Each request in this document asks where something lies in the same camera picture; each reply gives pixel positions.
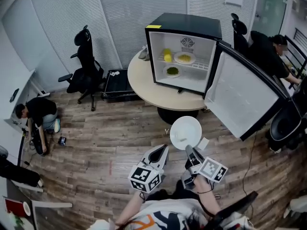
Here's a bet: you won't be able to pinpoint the white paper sheet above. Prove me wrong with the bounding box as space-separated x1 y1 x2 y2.
197 137 210 151

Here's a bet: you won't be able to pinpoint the black flat case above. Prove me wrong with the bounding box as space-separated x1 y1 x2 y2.
101 69 142 103

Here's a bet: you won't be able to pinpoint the yellow corn cob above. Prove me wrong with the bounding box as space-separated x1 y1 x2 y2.
163 48 173 63

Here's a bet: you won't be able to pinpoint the person's right forearm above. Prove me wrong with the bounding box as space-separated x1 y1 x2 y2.
192 174 222 217

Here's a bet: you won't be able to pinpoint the black bag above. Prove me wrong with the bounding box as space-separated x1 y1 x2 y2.
0 156 42 189

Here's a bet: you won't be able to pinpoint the plate with green food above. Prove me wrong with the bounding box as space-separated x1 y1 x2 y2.
162 64 182 78

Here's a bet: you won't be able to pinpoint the red box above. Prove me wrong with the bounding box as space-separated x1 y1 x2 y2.
3 197 32 218

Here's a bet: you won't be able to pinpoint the black phone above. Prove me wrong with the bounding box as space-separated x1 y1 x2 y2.
9 88 20 103

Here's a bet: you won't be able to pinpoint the white desk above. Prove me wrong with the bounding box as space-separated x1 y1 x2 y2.
0 67 36 127

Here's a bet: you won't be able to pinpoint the black mini fridge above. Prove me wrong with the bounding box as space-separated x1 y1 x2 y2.
144 12 291 141

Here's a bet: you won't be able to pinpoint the white plate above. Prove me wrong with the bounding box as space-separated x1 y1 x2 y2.
169 115 203 151

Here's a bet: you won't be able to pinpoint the round beige table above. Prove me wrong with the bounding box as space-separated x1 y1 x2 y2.
127 48 212 126

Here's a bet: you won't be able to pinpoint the black office chair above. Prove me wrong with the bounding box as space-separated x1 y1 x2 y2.
58 24 106 112
230 12 250 55

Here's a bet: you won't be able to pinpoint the black wrist band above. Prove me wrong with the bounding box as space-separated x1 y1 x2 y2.
196 187 214 195

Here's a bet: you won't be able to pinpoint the plate with yellow food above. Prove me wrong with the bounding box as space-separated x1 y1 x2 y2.
173 51 196 65

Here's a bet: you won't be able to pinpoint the grey cloth item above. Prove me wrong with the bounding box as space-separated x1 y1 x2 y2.
137 45 151 62

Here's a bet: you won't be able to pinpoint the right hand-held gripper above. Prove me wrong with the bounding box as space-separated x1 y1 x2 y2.
180 144 229 191

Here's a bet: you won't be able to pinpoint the black round seat chair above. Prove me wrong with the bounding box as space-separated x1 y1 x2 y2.
265 80 307 154

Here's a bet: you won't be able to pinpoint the person's dark trousers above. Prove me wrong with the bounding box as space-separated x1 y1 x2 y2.
146 180 201 201

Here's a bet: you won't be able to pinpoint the person's white printed shirt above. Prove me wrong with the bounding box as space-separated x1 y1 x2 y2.
90 197 254 230

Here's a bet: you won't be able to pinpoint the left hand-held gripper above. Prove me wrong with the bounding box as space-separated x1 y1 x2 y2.
128 144 170 194

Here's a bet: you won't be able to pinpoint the black floor cable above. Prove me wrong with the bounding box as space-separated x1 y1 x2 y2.
241 130 259 220

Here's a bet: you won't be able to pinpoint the person's left forearm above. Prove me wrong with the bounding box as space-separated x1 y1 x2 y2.
114 190 147 228

